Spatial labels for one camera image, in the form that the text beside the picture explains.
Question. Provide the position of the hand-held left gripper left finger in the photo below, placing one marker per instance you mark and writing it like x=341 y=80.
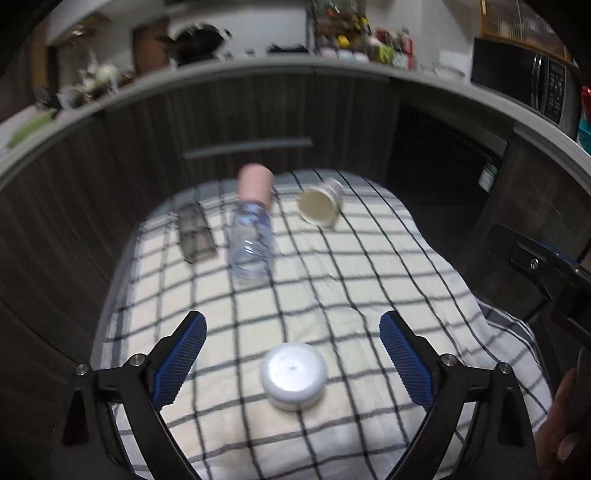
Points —
x=178 y=357

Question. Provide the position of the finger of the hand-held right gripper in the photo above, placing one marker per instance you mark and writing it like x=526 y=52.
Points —
x=547 y=258

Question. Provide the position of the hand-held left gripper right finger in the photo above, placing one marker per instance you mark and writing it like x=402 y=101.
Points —
x=408 y=357

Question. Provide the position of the person's right hand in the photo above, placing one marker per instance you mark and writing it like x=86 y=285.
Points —
x=561 y=429

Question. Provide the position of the green white sticker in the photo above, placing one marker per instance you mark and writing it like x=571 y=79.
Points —
x=489 y=177

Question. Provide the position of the checked white cloth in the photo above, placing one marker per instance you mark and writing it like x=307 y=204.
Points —
x=323 y=286

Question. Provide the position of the dark transparent plastic box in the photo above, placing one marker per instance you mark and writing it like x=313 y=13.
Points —
x=196 y=235

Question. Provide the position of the teal bag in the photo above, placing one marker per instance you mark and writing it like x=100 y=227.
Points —
x=585 y=136

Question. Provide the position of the clear bottle with pink cap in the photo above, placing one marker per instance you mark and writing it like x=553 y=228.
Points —
x=251 y=226

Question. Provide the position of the red bag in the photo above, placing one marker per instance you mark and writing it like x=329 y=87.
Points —
x=586 y=99

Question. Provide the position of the black microwave oven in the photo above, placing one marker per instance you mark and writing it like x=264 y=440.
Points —
x=526 y=78

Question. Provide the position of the dark wood cabinet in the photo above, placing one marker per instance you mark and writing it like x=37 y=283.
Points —
x=138 y=152

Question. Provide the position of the green cloth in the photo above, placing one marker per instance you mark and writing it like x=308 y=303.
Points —
x=30 y=127

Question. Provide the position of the white green plant clutter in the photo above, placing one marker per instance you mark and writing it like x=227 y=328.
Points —
x=97 y=76

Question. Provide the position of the rack of condiment jars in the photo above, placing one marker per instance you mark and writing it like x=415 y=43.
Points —
x=358 y=34

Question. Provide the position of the brown cutting board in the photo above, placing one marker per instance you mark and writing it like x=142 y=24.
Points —
x=150 y=48

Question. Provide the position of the black pan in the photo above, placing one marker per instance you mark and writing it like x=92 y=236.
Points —
x=196 y=44

